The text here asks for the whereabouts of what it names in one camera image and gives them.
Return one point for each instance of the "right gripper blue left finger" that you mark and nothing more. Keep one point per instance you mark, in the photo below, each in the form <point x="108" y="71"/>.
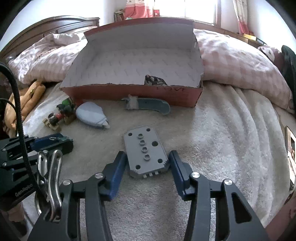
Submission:
<point x="99" y="188"/>

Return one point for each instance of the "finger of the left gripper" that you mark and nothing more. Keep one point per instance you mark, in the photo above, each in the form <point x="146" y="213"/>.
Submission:
<point x="33" y="143"/>
<point x="62" y="145"/>

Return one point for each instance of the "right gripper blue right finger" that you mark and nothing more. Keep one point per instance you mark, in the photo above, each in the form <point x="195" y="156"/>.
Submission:
<point x="196" y="188"/>

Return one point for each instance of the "cartoon mouse figurine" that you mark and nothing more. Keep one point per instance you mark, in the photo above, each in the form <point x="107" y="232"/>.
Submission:
<point x="68" y="119"/>

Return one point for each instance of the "grey plate with holes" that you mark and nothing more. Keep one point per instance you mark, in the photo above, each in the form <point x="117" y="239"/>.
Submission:
<point x="145" y="153"/>

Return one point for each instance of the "blue grey curved tool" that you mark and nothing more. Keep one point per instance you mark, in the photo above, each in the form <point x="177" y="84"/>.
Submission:
<point x="143" y="103"/>

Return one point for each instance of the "black white patterned pouch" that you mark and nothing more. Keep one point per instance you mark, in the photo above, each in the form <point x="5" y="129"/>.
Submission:
<point x="153" y="80"/>

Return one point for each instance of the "wooden toy piece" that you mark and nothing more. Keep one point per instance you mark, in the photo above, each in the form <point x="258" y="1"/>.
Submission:
<point x="55" y="128"/>

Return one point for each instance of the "red tube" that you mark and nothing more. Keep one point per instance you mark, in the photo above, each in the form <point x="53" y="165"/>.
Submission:
<point x="55" y="118"/>

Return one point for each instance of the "green capped small bottle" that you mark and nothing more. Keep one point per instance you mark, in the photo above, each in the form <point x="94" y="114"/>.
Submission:
<point x="67" y="107"/>

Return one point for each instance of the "silver metal spring clip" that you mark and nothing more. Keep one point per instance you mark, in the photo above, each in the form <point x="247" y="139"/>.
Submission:
<point x="48" y="174"/>

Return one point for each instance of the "orange plush toy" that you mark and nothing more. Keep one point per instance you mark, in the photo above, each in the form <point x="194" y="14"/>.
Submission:
<point x="29" y="97"/>

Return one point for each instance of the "red cardboard box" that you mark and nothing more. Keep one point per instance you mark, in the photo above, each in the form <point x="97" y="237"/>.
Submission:
<point x="117" y="57"/>

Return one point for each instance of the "dark wooden headboard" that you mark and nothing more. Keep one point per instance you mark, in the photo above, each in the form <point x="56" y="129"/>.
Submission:
<point x="55" y="25"/>

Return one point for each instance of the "pink checkered quilt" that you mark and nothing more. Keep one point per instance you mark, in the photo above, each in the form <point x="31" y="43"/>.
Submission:
<point x="226" y="60"/>

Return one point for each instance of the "dark clothing pile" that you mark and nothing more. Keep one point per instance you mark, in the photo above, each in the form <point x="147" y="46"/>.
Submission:
<point x="288" y="71"/>

